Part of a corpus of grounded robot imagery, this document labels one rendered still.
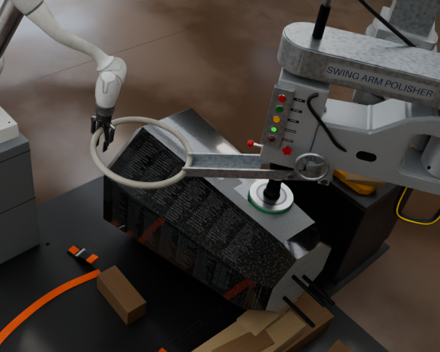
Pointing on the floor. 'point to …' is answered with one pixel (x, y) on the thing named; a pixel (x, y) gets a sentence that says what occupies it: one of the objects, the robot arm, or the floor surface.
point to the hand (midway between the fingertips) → (100, 143)
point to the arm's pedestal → (9, 202)
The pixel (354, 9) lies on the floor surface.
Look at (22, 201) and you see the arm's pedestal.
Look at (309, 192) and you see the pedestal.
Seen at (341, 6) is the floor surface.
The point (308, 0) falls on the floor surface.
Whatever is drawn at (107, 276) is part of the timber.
